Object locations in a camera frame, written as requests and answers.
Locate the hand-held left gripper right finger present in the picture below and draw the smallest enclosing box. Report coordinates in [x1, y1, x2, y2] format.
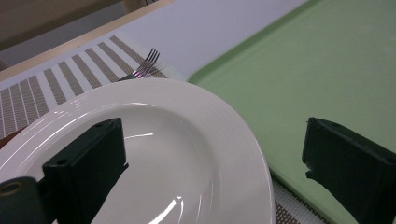
[302, 117, 396, 224]

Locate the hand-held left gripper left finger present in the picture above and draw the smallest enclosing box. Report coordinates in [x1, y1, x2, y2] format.
[42, 117, 130, 224]

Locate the white ceramic plate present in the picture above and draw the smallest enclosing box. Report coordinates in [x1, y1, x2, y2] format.
[0, 77, 276, 224]

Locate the striped woven placemat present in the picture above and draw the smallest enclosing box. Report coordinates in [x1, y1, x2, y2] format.
[0, 31, 332, 224]

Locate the green plastic tray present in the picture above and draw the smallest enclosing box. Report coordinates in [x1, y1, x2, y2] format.
[188, 0, 396, 224]

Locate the metal fork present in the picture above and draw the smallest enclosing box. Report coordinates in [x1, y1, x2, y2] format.
[117, 48, 161, 82]

